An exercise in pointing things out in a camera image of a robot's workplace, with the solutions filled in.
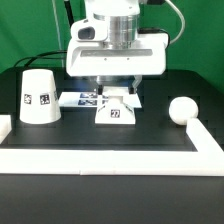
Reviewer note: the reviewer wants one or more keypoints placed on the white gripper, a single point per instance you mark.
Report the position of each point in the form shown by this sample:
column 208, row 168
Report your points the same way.
column 88, row 56

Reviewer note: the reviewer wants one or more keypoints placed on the white lamp base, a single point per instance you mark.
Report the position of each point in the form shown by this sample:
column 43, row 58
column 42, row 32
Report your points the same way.
column 115, row 110

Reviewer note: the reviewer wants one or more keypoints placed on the white lamp bulb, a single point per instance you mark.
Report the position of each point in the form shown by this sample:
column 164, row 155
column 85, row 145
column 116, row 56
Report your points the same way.
column 181, row 109

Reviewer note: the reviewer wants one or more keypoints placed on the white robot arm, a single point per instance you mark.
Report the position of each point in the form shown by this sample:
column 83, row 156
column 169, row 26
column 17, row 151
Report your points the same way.
column 109, row 43

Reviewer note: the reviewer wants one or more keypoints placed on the white lamp shade cone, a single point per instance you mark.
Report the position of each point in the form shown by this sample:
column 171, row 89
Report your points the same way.
column 39, row 101

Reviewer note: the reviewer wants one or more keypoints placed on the white marker tag sheet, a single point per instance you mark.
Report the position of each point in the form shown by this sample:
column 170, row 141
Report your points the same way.
column 91, row 99

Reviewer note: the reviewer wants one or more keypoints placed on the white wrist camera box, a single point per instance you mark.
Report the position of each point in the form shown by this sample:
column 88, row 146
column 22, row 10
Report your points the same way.
column 89, row 30

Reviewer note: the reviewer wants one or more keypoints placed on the white foam border frame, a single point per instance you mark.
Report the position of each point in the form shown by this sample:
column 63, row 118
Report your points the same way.
column 206, row 160

